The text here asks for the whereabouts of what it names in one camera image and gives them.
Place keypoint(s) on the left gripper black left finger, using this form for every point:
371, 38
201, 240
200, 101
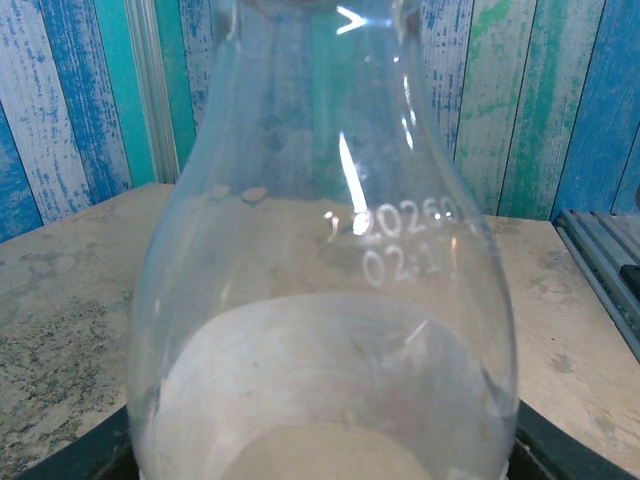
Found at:
100, 450

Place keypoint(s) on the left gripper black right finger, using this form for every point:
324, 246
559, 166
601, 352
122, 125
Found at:
550, 450

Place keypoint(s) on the clear wide-neck plastic bottle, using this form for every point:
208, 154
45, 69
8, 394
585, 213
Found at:
320, 200

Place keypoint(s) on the long aluminium mounting rail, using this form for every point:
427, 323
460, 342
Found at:
595, 250

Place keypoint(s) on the aluminium corner post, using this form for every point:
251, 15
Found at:
150, 100

